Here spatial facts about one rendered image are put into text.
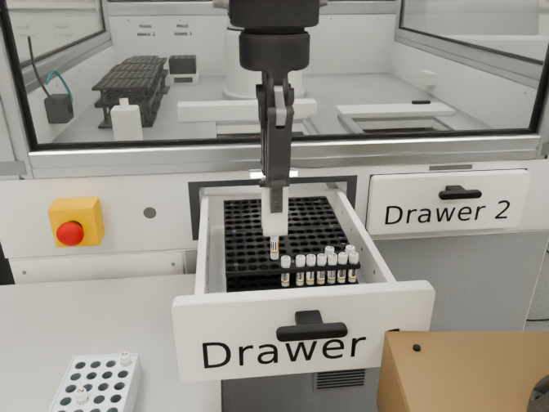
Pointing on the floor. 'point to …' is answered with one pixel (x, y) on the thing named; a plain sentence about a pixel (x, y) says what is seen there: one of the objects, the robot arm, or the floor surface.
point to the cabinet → (86, 263)
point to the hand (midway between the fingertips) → (274, 205)
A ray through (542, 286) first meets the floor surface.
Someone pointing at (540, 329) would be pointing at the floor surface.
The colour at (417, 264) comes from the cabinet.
